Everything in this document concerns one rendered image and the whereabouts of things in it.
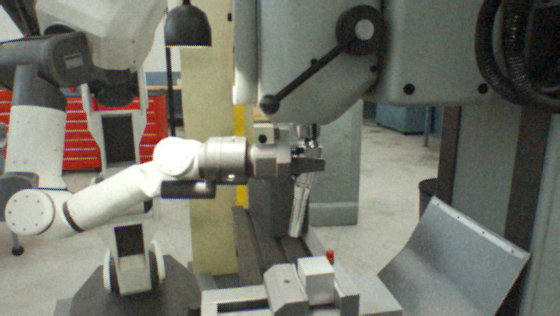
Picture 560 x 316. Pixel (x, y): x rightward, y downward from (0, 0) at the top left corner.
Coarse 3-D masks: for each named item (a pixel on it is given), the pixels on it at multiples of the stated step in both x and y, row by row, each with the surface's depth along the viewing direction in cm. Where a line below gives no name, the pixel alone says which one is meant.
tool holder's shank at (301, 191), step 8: (296, 184) 74; (304, 184) 73; (296, 192) 73; (304, 192) 73; (296, 200) 74; (304, 200) 74; (296, 208) 74; (304, 208) 74; (296, 216) 74; (296, 224) 75; (288, 232) 76; (296, 232) 75
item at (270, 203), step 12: (252, 180) 123; (264, 180) 111; (252, 192) 124; (264, 192) 112; (276, 192) 109; (288, 192) 110; (252, 204) 125; (264, 204) 114; (276, 204) 110; (288, 204) 111; (264, 216) 115; (276, 216) 110; (288, 216) 112; (264, 228) 116; (276, 228) 111; (288, 228) 113
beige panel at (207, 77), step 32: (192, 0) 220; (224, 0) 223; (224, 32) 227; (192, 64) 228; (224, 64) 231; (192, 96) 232; (224, 96) 236; (192, 128) 236; (224, 128) 240; (224, 192) 249; (192, 224) 250; (224, 224) 254; (192, 256) 255; (224, 256) 260; (224, 288) 247
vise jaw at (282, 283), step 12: (276, 264) 75; (288, 264) 75; (264, 276) 74; (276, 276) 71; (288, 276) 71; (276, 288) 68; (288, 288) 67; (300, 288) 67; (276, 300) 65; (288, 300) 64; (300, 300) 64; (276, 312) 63; (288, 312) 64; (300, 312) 64
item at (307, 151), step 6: (300, 144) 71; (300, 150) 70; (306, 150) 70; (312, 150) 70; (318, 150) 70; (306, 156) 70; (312, 156) 70; (318, 156) 71; (294, 174) 72; (300, 174) 71; (306, 174) 71; (312, 174) 71
